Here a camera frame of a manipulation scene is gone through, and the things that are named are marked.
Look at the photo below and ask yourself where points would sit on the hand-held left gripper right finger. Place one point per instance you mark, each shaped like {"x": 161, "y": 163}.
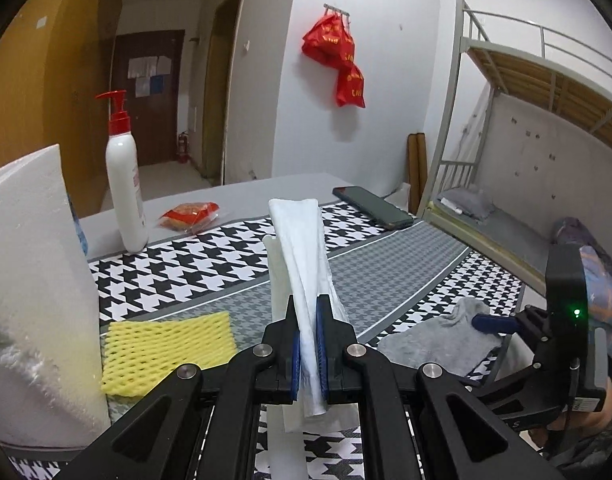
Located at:
{"x": 322, "y": 370}

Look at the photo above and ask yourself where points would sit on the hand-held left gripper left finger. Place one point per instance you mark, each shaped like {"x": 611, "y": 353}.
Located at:
{"x": 296, "y": 370}

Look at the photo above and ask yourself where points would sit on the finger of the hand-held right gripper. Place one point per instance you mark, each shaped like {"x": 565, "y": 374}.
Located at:
{"x": 493, "y": 323}

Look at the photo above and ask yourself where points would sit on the grey sock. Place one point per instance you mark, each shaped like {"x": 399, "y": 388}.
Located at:
{"x": 436, "y": 345}

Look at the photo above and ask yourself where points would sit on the white paper tissue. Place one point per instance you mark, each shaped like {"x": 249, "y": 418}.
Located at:
{"x": 301, "y": 260}

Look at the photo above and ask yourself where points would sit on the yellow foam net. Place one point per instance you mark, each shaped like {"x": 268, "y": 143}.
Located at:
{"x": 166, "y": 350}

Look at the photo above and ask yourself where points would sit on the white foam box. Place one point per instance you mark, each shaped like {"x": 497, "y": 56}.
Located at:
{"x": 31, "y": 285}

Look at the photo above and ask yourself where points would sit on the grey pillow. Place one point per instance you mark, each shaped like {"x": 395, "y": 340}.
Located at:
{"x": 468, "y": 202}

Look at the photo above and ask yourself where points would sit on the white tube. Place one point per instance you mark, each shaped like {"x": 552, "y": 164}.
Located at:
{"x": 449, "y": 205}

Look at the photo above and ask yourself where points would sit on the houndstooth printed tablecloth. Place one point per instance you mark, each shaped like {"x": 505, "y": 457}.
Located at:
{"x": 186, "y": 275}

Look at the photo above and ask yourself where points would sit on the black smartphone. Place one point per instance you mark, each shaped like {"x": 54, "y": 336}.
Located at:
{"x": 376, "y": 207}

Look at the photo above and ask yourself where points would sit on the brown wooden board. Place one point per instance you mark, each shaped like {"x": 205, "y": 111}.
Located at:
{"x": 422, "y": 170}
{"x": 411, "y": 170}

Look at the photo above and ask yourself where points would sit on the red snack packet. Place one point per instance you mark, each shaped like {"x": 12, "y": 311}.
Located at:
{"x": 188, "y": 216}

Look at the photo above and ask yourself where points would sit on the metal bunk bed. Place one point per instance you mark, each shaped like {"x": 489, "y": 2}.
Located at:
{"x": 536, "y": 85}

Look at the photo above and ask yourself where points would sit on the red fire extinguisher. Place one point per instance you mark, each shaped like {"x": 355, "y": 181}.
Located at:
{"x": 183, "y": 147}

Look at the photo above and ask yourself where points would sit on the white pump bottle red cap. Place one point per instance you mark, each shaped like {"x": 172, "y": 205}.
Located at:
{"x": 126, "y": 185}

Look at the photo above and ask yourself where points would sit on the blue grey cloth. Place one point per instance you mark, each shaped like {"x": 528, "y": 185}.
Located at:
{"x": 78, "y": 235}

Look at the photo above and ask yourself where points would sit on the red printed plastic bag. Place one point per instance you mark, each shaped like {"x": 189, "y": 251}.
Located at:
{"x": 328, "y": 40}
{"x": 350, "y": 87}

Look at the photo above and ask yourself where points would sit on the dark brown door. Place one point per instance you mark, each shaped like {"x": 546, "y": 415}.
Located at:
{"x": 156, "y": 125}

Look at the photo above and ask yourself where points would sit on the blue door notice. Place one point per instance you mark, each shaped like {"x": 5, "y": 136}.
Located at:
{"x": 156, "y": 85}

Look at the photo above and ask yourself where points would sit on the square white door notice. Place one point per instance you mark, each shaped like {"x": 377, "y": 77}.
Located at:
{"x": 142, "y": 86}

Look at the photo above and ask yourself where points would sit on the narrow white door notice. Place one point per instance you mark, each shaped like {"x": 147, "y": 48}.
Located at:
{"x": 164, "y": 65}

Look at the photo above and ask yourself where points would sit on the wide white door notice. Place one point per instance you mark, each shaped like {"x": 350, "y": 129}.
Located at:
{"x": 142, "y": 67}

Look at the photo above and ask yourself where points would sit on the wooden wardrobe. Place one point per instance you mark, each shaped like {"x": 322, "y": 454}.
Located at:
{"x": 46, "y": 85}

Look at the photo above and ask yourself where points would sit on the wooden side door frame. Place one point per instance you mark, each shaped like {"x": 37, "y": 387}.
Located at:
{"x": 218, "y": 85}

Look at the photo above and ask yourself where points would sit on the metal wall hook rack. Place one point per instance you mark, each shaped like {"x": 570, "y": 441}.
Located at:
{"x": 337, "y": 10}

